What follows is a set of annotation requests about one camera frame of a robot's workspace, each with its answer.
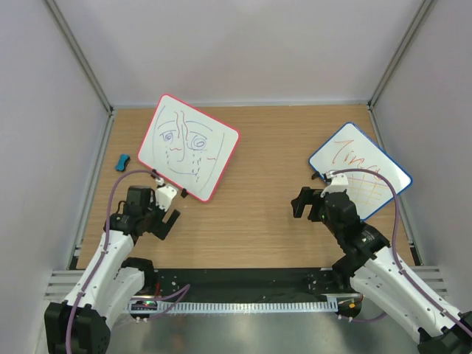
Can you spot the blue framed whiteboard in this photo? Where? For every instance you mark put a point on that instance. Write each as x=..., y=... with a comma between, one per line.
x=350, y=148

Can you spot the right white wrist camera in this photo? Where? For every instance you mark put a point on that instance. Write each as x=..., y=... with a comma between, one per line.
x=336, y=182

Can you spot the blue whiteboard eraser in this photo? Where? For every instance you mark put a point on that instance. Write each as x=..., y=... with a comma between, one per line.
x=122, y=163

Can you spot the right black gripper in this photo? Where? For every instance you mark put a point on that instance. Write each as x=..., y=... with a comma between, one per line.
x=307, y=195

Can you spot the white slotted cable duct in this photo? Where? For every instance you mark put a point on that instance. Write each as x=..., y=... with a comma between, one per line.
x=233, y=308

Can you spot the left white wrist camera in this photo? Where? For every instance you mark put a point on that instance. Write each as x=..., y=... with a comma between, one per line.
x=164, y=196

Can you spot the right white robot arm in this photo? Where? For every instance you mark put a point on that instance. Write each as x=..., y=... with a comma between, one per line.
x=371, y=267

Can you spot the aluminium front rail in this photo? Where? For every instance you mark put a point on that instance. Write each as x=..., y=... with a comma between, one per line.
x=61, y=282

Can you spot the red framed whiteboard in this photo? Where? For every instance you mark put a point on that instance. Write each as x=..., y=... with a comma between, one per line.
x=188, y=147

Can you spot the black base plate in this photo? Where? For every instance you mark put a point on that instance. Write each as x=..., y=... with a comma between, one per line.
x=252, y=285

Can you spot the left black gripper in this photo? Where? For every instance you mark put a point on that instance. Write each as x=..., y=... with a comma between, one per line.
x=161, y=230

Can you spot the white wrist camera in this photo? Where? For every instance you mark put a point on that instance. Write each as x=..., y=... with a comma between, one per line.
x=336, y=182
x=164, y=196

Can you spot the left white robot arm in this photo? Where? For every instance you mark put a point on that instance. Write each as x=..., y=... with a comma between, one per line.
x=82, y=322

